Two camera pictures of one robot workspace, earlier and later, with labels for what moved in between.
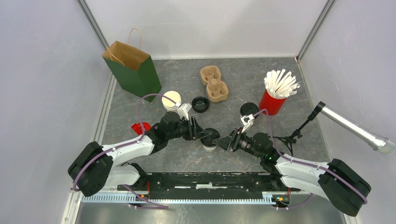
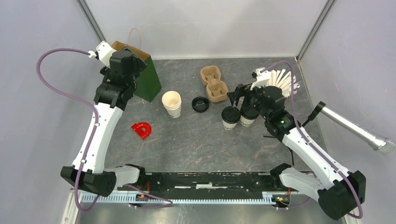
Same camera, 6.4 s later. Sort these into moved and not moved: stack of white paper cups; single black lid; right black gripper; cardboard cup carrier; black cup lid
Moved: right black gripper
Not moved: cardboard cup carrier; black cup lid; single black lid; stack of white paper cups
